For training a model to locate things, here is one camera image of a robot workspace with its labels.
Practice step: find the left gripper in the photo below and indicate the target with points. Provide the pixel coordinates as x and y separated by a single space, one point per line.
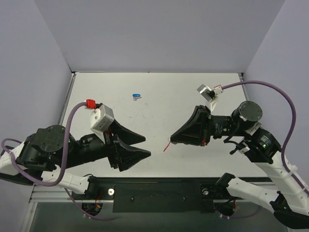
111 150

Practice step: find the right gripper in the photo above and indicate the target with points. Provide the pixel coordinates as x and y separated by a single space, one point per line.
206 125

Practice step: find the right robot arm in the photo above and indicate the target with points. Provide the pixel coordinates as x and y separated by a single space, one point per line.
289 203

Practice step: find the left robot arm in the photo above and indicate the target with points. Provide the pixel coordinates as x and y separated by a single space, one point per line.
40 155

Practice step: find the blue key tag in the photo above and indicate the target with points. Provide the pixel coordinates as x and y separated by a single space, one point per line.
136 95

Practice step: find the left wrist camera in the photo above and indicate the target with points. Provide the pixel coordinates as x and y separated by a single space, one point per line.
100 120

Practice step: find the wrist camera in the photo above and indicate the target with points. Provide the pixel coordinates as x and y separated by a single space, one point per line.
211 95
100 120

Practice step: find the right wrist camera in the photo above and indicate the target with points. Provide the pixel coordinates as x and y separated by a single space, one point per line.
211 95

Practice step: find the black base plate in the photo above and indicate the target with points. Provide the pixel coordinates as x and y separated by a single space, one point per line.
156 195

